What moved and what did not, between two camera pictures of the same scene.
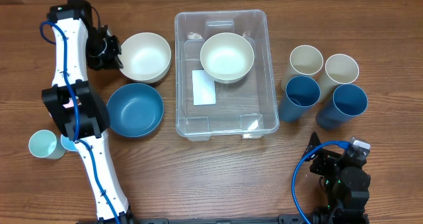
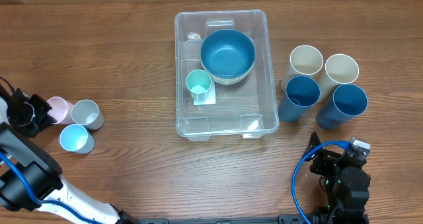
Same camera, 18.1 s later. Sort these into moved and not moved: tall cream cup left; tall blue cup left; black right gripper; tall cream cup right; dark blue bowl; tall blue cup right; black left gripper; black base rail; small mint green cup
Moved: dark blue bowl; small mint green cup; black left gripper
Not moved: tall cream cup right; tall cream cup left; black base rail; black right gripper; tall blue cup right; tall blue cup left
